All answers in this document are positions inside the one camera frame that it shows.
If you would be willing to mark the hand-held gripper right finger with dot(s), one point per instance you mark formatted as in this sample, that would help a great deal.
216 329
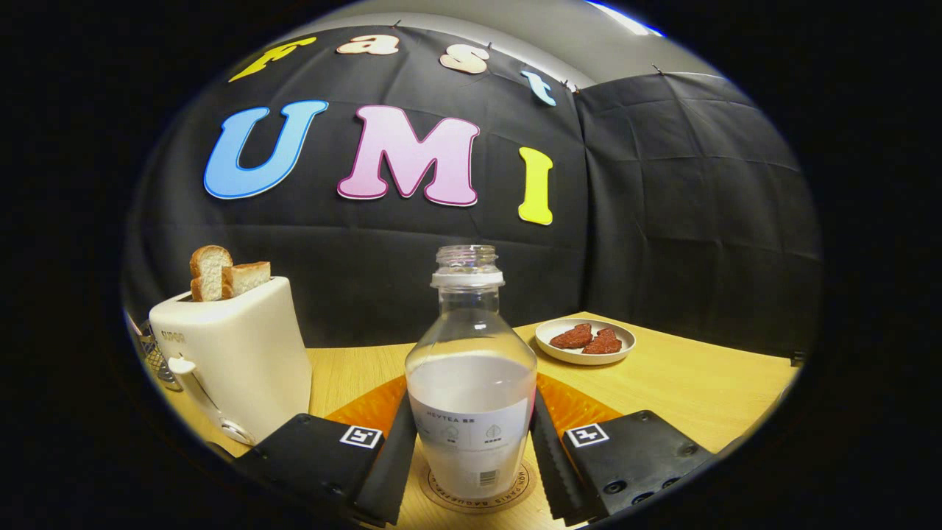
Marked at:
548 456

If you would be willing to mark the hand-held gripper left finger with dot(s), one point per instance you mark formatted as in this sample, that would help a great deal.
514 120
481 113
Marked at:
394 456

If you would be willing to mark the round brown coaster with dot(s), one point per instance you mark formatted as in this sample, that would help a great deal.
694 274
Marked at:
441 497

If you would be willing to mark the clear juice bottle white label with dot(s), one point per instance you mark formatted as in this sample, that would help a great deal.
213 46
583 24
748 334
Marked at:
471 397

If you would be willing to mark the round white plate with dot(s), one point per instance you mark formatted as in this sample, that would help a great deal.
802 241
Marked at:
559 355

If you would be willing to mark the reddish brown meat piece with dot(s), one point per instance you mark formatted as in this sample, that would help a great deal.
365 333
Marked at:
572 337
603 343

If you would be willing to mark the wooden table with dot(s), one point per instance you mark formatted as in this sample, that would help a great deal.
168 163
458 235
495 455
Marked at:
684 390

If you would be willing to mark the white toaster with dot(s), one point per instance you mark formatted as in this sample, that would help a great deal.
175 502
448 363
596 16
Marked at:
243 361

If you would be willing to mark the square bread slice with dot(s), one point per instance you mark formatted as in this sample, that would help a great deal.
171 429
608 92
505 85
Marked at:
249 278

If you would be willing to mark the rounded bread slice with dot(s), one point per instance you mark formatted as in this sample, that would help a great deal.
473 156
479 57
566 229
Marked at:
210 272

